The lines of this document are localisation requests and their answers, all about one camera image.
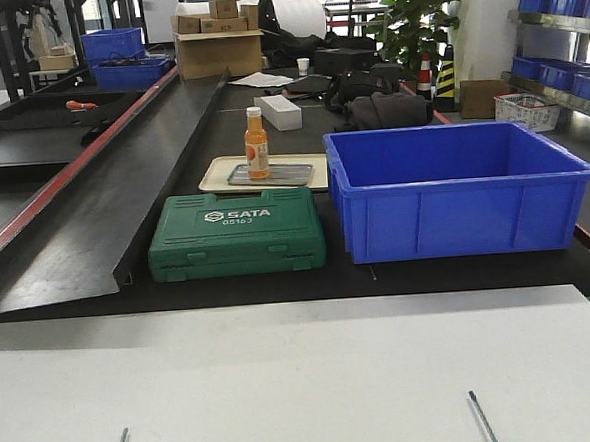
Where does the orange juice bottle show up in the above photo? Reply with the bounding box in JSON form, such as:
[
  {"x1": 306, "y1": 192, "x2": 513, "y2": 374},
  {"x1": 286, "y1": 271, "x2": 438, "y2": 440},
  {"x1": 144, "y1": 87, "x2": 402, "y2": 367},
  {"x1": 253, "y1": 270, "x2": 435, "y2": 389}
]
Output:
[{"x1": 244, "y1": 106, "x2": 270, "y2": 179}]

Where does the large blue plastic bin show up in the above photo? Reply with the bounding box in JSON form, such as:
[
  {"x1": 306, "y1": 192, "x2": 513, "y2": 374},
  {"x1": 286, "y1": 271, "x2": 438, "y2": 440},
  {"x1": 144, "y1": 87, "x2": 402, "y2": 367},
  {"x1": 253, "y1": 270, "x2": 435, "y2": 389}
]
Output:
[{"x1": 324, "y1": 121, "x2": 590, "y2": 264}]

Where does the orange handled tool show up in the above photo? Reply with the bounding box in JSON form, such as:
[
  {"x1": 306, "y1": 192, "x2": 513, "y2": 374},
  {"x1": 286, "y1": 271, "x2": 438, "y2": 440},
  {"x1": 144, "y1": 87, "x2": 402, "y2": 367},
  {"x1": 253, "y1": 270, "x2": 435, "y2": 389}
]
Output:
[{"x1": 65, "y1": 99, "x2": 98, "y2": 112}]

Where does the white paper cup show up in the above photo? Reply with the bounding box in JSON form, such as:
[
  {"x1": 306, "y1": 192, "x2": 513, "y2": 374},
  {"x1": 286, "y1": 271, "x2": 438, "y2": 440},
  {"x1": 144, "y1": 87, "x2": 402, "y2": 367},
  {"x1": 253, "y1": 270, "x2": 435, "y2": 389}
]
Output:
[{"x1": 296, "y1": 57, "x2": 310, "y2": 76}]

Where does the green SATA tool case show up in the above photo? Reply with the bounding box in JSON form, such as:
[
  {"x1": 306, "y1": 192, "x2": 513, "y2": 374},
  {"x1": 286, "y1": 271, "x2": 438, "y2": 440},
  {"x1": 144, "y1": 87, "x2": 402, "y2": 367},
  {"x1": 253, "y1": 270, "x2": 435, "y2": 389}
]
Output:
[{"x1": 148, "y1": 187, "x2": 327, "y2": 282}]

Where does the cardboard box on floor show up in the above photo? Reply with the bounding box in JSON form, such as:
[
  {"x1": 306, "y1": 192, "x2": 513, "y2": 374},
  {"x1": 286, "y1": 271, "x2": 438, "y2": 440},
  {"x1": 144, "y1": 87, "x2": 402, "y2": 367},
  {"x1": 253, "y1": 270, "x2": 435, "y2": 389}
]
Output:
[{"x1": 459, "y1": 79, "x2": 510, "y2": 119}]

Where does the dark grey bag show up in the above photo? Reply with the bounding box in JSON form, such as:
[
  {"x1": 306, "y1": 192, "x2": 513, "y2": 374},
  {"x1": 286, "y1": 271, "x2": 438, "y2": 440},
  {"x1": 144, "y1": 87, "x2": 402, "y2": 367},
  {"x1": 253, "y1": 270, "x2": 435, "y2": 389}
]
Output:
[{"x1": 334, "y1": 92, "x2": 434, "y2": 132}]

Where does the black yellow traffic cone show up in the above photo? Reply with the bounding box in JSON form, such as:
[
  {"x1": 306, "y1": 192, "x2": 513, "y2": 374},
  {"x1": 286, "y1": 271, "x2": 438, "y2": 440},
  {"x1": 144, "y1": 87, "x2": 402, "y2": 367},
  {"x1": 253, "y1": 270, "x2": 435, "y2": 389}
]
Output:
[{"x1": 434, "y1": 44, "x2": 456, "y2": 112}]

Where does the small grey metal tray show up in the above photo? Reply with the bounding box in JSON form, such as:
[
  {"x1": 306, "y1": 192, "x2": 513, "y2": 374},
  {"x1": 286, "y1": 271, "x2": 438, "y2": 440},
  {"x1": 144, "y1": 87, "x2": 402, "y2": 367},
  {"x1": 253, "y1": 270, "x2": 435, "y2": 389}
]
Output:
[{"x1": 227, "y1": 163, "x2": 314, "y2": 187}]

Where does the blue bin far left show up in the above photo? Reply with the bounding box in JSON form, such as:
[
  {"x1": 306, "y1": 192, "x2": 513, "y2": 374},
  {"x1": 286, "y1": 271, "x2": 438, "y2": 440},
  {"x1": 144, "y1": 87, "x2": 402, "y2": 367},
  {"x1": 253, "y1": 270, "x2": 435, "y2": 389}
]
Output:
[{"x1": 91, "y1": 58, "x2": 175, "y2": 91}]

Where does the large cardboard box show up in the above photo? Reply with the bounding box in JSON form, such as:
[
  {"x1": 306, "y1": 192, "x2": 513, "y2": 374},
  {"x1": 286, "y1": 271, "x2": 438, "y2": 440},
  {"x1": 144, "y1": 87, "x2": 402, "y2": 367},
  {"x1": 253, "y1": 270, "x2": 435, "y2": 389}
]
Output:
[{"x1": 174, "y1": 30, "x2": 263, "y2": 80}]

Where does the white wire basket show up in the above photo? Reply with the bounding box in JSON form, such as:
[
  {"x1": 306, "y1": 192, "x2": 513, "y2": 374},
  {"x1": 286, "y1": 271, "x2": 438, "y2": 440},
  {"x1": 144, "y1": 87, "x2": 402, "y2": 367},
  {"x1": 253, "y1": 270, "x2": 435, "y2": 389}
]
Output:
[{"x1": 494, "y1": 93, "x2": 560, "y2": 132}]

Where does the white rectangular box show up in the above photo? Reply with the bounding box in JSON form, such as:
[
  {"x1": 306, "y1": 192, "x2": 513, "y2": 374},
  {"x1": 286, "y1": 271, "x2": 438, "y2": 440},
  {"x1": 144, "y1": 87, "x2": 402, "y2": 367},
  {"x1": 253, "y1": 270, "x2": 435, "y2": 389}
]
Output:
[{"x1": 253, "y1": 95, "x2": 303, "y2": 132}]

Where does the green potted plant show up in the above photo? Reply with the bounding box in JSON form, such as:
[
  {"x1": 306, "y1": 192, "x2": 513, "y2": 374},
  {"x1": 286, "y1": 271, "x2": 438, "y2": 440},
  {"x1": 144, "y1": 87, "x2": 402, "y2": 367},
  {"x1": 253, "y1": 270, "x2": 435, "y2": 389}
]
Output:
[{"x1": 366, "y1": 0, "x2": 461, "y2": 73}]

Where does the orange white traffic cone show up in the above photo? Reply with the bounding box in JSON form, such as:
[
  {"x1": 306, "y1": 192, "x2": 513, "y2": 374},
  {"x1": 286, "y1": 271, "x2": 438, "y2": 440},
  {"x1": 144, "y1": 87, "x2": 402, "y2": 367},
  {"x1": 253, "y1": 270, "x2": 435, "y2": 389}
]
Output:
[{"x1": 416, "y1": 52, "x2": 433, "y2": 101}]

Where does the beige plastic tray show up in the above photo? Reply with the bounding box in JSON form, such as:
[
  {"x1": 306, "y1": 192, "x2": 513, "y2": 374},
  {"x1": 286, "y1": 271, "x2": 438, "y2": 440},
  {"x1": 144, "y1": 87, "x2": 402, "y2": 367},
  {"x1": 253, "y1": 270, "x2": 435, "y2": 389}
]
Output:
[{"x1": 198, "y1": 153, "x2": 329, "y2": 194}]

